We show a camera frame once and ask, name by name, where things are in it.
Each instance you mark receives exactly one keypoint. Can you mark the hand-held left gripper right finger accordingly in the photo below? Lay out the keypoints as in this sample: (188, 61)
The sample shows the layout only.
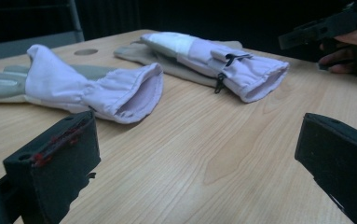
(344, 158)

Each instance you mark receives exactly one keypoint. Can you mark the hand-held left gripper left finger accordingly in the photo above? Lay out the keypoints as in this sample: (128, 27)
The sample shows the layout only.
(58, 158)

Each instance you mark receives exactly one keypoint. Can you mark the white lilac ski glove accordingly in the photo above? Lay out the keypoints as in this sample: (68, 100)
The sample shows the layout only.
(61, 84)
(204, 56)

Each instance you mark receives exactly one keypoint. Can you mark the white metal desk frame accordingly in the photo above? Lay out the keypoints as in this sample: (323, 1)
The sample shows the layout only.
(75, 18)

